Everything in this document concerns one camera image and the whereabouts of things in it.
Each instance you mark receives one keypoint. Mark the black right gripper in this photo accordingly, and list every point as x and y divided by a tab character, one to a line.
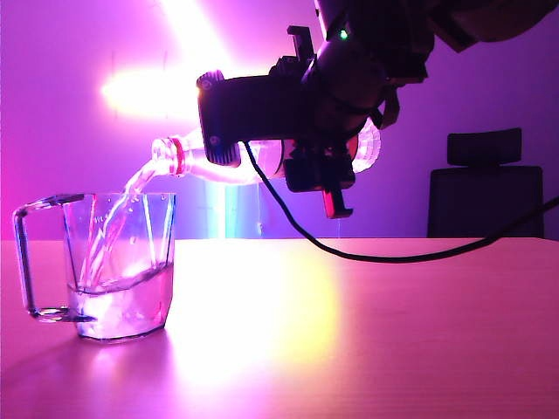
336	96

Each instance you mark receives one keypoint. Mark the clear water bottle red label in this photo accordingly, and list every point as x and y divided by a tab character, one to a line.
192	153

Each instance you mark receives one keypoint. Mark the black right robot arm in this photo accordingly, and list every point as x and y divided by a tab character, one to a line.
393	26

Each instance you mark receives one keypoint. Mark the transparent faceted plastic mug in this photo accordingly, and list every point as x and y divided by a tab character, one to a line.
126	297

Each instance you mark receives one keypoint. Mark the diagonal glowing light strip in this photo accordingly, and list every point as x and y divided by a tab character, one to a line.
196	30

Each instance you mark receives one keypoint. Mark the horizontal glowing light strip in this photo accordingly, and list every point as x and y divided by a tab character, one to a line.
144	92

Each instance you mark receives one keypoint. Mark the black office chair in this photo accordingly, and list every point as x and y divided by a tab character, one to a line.
489	196

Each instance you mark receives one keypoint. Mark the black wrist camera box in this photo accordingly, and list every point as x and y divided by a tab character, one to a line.
222	118

